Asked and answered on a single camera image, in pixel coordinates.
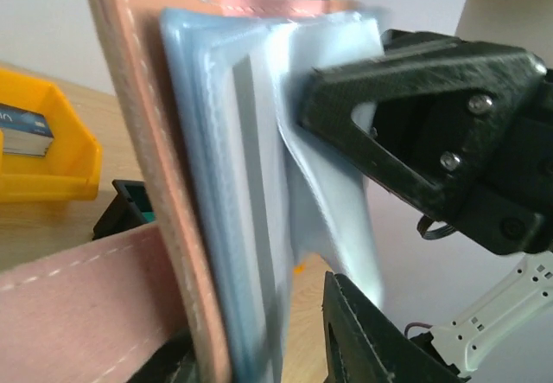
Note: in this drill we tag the blue card stack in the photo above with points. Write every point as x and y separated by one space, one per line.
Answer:
24 132

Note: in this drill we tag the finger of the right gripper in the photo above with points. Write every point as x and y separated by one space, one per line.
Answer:
402 45

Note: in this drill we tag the teal card stack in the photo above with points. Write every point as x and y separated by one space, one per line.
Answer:
148 216

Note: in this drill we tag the pink card holder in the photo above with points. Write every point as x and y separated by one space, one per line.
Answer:
210 91

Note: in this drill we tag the black bin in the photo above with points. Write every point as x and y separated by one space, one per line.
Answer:
125 211

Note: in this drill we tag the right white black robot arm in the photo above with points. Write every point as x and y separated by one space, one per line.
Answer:
527 290

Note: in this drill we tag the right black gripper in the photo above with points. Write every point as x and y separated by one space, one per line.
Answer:
462 131

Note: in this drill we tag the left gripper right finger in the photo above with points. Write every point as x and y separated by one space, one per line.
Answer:
362 345

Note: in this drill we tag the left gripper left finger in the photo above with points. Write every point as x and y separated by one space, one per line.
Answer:
174 362

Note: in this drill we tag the yellow bin right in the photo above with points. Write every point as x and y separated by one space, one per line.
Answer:
70 168

